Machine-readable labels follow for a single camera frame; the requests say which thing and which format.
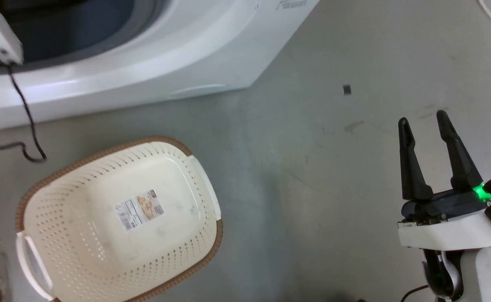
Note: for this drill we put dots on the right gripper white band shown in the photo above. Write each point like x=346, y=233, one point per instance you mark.
x=451, y=226

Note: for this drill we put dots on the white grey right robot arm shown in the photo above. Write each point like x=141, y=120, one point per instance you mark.
x=489, y=272

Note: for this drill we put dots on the printed label sticker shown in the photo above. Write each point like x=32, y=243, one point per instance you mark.
x=139, y=209

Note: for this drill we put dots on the small black floor tape piece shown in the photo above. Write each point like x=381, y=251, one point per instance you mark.
x=346, y=89

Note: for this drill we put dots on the grey washer door gasket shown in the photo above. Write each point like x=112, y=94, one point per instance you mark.
x=103, y=44

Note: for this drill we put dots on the white washing machine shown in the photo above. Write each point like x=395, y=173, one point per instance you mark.
x=195, y=50

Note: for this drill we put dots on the cream laundry basket brown rim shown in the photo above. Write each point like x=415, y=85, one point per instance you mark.
x=174, y=247

